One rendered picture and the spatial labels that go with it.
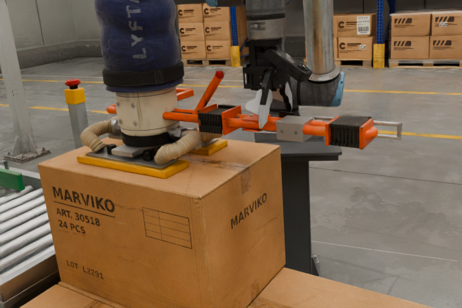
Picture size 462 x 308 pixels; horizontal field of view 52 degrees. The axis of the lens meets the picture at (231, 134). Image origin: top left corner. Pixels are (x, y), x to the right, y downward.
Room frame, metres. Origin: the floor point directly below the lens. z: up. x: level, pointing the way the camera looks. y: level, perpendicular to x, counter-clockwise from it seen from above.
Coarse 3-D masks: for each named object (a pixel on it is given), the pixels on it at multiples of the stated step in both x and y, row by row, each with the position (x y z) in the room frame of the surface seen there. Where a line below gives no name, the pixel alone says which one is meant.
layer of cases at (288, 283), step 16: (288, 272) 1.29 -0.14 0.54; (64, 288) 1.30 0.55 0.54; (272, 288) 1.22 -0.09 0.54; (288, 288) 1.21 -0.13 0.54; (304, 288) 1.21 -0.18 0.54; (320, 288) 1.20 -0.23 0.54; (336, 288) 1.20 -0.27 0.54; (352, 288) 1.19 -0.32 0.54; (32, 304) 1.23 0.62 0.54; (48, 304) 1.22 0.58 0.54; (64, 304) 1.22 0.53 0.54; (80, 304) 1.21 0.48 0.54; (96, 304) 1.21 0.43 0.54; (112, 304) 1.20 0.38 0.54; (256, 304) 1.15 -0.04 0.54; (272, 304) 1.15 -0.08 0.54; (288, 304) 1.14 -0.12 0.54; (304, 304) 1.13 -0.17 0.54; (320, 304) 1.13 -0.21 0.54; (336, 304) 1.12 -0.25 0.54; (352, 304) 1.12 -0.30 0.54; (368, 304) 1.11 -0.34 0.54; (384, 304) 1.11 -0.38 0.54; (400, 304) 1.10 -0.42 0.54; (416, 304) 1.10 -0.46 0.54
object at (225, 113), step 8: (216, 104) 1.26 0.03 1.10; (224, 104) 1.25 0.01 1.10; (200, 112) 1.19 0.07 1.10; (208, 112) 1.21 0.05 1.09; (216, 112) 1.21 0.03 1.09; (224, 112) 1.15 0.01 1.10; (232, 112) 1.18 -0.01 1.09; (240, 112) 1.21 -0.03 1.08; (200, 120) 1.19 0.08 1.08; (208, 120) 1.18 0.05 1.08; (216, 120) 1.15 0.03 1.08; (224, 120) 1.15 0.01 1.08; (200, 128) 1.18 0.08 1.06; (208, 128) 1.17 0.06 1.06; (216, 128) 1.16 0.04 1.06; (224, 128) 1.15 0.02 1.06; (232, 128) 1.18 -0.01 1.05
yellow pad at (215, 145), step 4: (212, 140) 1.36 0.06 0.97; (216, 140) 1.37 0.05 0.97; (220, 140) 1.37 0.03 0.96; (224, 140) 1.37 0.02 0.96; (204, 144) 1.33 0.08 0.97; (208, 144) 1.33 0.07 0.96; (212, 144) 1.34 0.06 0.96; (216, 144) 1.33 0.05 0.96; (220, 144) 1.34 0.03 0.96; (224, 144) 1.36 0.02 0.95; (200, 148) 1.31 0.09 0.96; (204, 148) 1.30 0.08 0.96; (208, 148) 1.30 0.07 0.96; (212, 148) 1.31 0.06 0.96; (216, 148) 1.32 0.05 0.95; (220, 148) 1.34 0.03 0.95; (188, 152) 1.33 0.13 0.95; (192, 152) 1.32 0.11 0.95; (196, 152) 1.32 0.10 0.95; (200, 152) 1.31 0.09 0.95; (204, 152) 1.30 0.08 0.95; (208, 152) 1.29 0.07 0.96; (212, 152) 1.31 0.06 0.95
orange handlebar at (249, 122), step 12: (180, 96) 1.52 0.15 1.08; (108, 108) 1.40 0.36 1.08; (180, 120) 1.25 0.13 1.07; (192, 120) 1.22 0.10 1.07; (228, 120) 1.16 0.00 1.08; (240, 120) 1.14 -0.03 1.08; (252, 120) 1.12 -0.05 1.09; (276, 120) 1.13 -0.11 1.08; (312, 120) 1.08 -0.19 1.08; (312, 132) 1.03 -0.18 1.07; (324, 132) 1.01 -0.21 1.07; (372, 132) 0.97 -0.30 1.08
